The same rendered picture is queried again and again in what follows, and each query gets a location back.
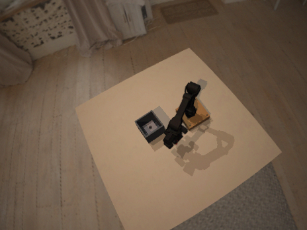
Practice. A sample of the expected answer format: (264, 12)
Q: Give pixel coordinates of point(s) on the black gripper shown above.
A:
(179, 137)

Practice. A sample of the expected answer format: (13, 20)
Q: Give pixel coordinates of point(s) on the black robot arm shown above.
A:
(186, 107)

